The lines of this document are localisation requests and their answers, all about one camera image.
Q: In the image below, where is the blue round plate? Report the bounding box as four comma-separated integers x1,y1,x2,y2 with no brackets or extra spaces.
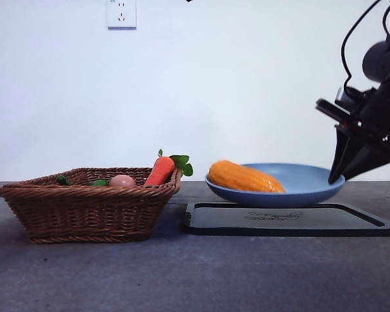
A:
204,162,346,207

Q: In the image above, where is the yellow corn cob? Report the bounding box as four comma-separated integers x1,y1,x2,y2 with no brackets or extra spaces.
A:
208,159,286,194

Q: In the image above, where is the brown wicker basket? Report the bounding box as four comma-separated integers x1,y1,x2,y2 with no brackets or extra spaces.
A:
0,167,183,244

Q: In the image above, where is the black rectangular tray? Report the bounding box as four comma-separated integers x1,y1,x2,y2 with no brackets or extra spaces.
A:
183,201,390,237

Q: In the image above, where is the orange carrot with green leaves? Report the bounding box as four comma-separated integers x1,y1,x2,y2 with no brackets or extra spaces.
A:
144,149,194,187

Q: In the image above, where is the brown egg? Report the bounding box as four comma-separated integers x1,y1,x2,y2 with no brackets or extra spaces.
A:
109,174,137,189

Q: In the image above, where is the green chili pepper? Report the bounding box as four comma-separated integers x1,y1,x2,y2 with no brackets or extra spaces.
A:
57,175,111,188

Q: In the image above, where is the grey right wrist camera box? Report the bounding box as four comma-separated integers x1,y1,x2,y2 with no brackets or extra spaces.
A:
334,86,357,110

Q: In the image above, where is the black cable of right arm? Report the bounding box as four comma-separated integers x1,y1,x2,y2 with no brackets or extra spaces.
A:
340,0,385,95

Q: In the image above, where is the white wall socket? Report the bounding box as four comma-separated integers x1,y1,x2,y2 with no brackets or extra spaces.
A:
107,0,137,31

